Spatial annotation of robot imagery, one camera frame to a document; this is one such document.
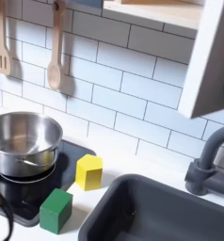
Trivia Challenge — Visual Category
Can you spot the white cabinet side panel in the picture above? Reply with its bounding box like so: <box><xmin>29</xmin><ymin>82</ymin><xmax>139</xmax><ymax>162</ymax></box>
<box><xmin>177</xmin><ymin>0</ymin><xmax>224</xmax><ymax>120</ymax></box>

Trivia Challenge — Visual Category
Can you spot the steel pot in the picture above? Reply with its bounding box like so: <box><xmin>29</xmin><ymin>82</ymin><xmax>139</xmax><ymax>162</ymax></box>
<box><xmin>0</xmin><ymin>111</ymin><xmax>64</xmax><ymax>179</ymax></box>

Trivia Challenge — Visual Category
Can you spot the light wooden shelf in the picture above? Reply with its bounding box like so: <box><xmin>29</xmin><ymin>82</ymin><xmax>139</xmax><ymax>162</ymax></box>
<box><xmin>103</xmin><ymin>0</ymin><xmax>205</xmax><ymax>31</ymax></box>

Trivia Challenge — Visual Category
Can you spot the dark grey tap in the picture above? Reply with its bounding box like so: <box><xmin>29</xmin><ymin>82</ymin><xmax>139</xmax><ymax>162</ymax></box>
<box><xmin>184</xmin><ymin>123</ymin><xmax>224</xmax><ymax>197</ymax></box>

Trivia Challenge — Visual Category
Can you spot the dark grey sink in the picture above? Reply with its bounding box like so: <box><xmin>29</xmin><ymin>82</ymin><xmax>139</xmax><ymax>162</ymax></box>
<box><xmin>77</xmin><ymin>173</ymin><xmax>224</xmax><ymax>241</ymax></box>

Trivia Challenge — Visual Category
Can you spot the wooden spoon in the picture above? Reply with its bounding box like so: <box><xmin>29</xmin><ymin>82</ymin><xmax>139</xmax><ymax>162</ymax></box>
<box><xmin>46</xmin><ymin>0</ymin><xmax>68</xmax><ymax>91</ymax></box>

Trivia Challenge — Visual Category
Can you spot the green block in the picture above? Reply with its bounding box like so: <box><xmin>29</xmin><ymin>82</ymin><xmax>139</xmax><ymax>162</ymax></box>
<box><xmin>39</xmin><ymin>187</ymin><xmax>74</xmax><ymax>235</ymax></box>

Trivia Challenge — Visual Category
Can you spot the yellow block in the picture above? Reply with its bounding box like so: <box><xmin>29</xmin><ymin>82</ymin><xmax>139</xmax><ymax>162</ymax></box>
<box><xmin>74</xmin><ymin>153</ymin><xmax>104</xmax><ymax>192</ymax></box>

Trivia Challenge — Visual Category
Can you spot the slotted wooden spatula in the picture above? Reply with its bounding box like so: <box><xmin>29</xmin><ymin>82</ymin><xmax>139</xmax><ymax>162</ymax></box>
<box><xmin>0</xmin><ymin>0</ymin><xmax>12</xmax><ymax>76</ymax></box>

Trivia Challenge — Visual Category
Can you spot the black stove top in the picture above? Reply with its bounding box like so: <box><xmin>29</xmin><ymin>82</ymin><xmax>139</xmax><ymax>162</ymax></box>
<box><xmin>0</xmin><ymin>112</ymin><xmax>97</xmax><ymax>228</ymax></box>

